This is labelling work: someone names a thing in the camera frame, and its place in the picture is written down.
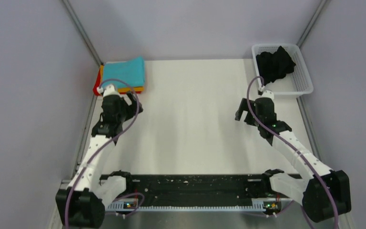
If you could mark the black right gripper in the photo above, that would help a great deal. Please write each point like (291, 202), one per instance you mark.
(243, 107)

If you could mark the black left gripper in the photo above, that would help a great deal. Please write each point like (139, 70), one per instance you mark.
(131, 108)

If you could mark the teal t shirt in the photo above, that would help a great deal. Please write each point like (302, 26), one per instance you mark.
(131, 72)

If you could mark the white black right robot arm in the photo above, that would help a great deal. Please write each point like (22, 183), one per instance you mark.
(322, 192)

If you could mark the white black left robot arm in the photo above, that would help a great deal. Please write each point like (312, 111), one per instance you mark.
(83, 202)

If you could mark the folded red t shirt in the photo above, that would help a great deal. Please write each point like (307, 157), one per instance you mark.
(124, 90)

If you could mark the white plastic laundry basket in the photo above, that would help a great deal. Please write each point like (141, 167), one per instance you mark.
(294, 84)

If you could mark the black crumpled t shirt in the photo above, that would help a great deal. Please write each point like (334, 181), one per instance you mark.
(274, 66)

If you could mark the right grey frame post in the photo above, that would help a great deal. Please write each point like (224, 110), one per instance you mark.
(320, 8)

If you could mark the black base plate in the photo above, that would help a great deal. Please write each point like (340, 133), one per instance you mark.
(199, 190)

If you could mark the grey aluminium frame post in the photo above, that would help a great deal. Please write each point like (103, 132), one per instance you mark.
(82, 32)

